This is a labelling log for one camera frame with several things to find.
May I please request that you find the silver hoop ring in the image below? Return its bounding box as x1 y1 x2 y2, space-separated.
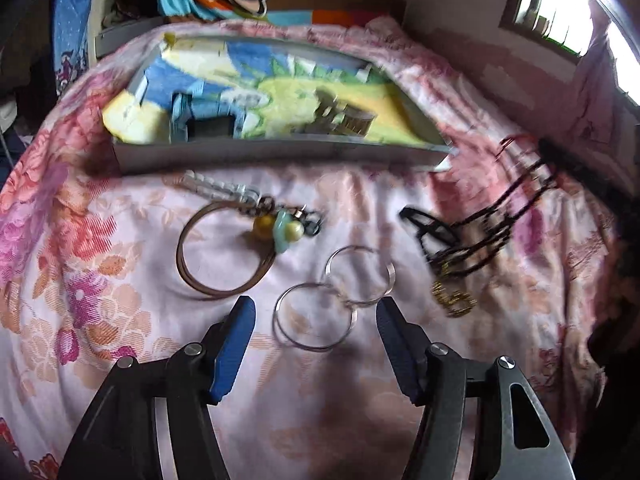
272 282 359 352
322 244 397 308

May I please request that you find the grey shelf beside bed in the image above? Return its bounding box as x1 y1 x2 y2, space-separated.
94 16 165 60

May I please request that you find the blue polka dot curtain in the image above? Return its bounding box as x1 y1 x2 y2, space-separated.
52 0 91 96

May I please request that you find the grey tray with dinosaur drawing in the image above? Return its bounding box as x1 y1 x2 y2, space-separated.
102 35 454 174

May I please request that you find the black hair clip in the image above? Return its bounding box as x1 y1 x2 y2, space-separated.
398 206 461 262

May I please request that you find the blue watch in tray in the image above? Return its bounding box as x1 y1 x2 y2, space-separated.
169 93 245 143

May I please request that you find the dark bead necklace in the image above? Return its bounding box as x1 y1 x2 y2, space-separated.
424 152 561 280

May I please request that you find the brown cord beaded necklace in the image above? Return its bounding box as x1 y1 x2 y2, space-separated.
176 194 326 299

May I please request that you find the window with dark frame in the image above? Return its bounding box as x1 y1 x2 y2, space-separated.
499 0 639 107

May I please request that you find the gold chain bracelet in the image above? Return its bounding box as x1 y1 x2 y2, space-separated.
432 274 478 319

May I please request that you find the pink floral bed quilt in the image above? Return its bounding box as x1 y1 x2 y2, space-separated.
1 18 615 479

